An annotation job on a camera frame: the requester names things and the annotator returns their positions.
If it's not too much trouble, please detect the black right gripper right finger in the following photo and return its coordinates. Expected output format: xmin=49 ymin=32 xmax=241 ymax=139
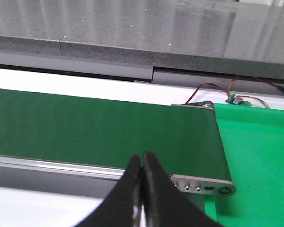
xmin=141 ymin=151 xmax=221 ymax=227

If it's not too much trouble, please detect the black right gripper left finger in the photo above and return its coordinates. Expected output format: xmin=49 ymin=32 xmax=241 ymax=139
xmin=76 ymin=155 xmax=142 ymax=227

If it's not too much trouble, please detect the green conveyor belt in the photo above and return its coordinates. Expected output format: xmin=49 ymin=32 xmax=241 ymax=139
xmin=0 ymin=89 xmax=231 ymax=180

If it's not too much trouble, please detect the bright green mat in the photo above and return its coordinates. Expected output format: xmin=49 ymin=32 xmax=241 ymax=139
xmin=205 ymin=104 xmax=284 ymax=227

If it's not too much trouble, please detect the small green circuit board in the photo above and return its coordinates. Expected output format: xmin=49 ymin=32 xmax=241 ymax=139
xmin=225 ymin=94 xmax=251 ymax=106

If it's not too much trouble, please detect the grey stone counter ledge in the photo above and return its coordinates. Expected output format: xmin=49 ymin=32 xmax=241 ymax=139
xmin=0 ymin=0 xmax=284 ymax=80

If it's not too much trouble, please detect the aluminium conveyor frame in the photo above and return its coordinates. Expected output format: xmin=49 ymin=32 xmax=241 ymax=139
xmin=0 ymin=105 xmax=236 ymax=198

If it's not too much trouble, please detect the red wire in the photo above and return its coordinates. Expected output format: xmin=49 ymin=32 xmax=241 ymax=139
xmin=185 ymin=75 xmax=281 ymax=105

